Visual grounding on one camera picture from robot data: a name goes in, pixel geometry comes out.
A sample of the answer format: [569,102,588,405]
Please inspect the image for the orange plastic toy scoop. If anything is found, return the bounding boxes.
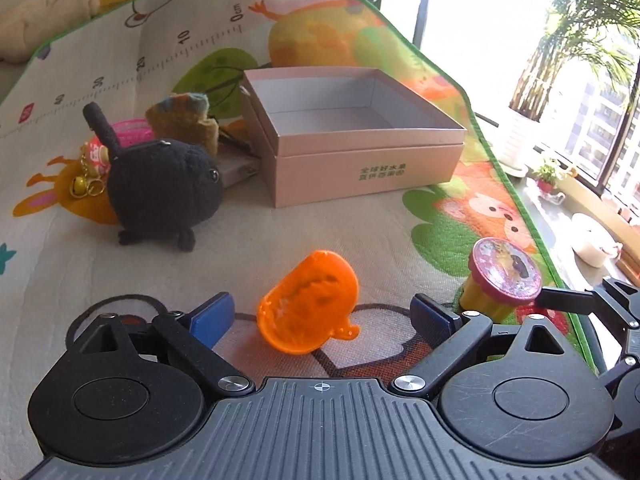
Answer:
[256,250,360,356]

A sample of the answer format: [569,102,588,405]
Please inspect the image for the small potted plant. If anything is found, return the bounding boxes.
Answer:
[534,157,568,205]

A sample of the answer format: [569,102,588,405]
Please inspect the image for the yellow cup with pink lid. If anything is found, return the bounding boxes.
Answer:
[459,237,542,323]

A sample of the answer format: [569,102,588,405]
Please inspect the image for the pink cardboard box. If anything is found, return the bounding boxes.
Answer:
[240,66,466,208]

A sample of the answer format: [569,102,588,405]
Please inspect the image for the beige plush toy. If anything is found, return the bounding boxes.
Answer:
[0,0,100,64]

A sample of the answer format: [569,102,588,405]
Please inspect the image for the red camera keychain toy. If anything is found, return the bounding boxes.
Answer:
[70,136,111,200]

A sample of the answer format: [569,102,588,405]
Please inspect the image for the colourful cartoon play mat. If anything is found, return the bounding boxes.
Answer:
[0,0,599,478]

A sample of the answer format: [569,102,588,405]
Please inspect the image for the black plush cat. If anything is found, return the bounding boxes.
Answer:
[82,102,224,252]

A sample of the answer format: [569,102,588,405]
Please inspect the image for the pink toy racket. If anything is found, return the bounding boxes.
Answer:
[112,118,155,148]

